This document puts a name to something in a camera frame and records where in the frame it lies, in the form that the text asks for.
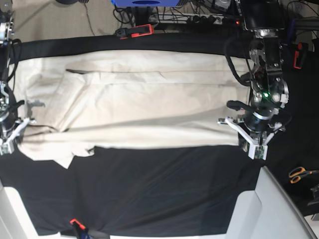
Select orange handled scissors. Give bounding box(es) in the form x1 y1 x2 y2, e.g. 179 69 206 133
288 167 319 184

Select red black clamp right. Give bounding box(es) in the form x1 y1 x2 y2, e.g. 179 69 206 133
293 42 308 70

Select red black clamp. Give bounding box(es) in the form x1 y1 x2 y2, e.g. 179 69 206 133
69 218 110 239
115 24 154 39
293 42 308 70

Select white T-shirt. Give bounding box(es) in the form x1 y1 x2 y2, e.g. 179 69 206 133
14 50 249 168

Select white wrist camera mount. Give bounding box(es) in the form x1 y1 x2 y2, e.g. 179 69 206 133
0 118 31 155
226 114 286 160

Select white frame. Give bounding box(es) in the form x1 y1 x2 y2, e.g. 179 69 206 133
225 166 317 239
0 185 61 239

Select red black clamp bottom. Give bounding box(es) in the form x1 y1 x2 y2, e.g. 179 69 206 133
69 218 110 239

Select white frame right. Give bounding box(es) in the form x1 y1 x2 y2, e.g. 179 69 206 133
225 166 317 239

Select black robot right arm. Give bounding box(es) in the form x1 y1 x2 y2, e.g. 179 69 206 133
0 0 32 143

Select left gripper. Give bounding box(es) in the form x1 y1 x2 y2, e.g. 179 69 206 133
217 31 289 139

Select black device right edge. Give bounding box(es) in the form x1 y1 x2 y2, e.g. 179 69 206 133
308 184 319 206

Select blue box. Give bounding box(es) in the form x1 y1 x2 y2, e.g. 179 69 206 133
111 0 180 7

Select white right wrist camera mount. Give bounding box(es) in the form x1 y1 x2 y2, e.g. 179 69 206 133
0 118 31 155

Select white frame left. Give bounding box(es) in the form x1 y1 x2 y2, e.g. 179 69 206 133
0 185 61 239

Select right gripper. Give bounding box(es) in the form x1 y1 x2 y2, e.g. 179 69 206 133
0 81 37 139

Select red black clamp top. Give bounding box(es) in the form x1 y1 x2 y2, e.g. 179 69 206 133
115 24 154 39

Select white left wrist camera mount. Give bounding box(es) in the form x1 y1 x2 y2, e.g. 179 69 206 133
226 114 286 160

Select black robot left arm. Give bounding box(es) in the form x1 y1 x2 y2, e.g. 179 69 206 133
218 0 289 144

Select white power strip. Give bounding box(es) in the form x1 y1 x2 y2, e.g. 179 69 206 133
158 12 238 25

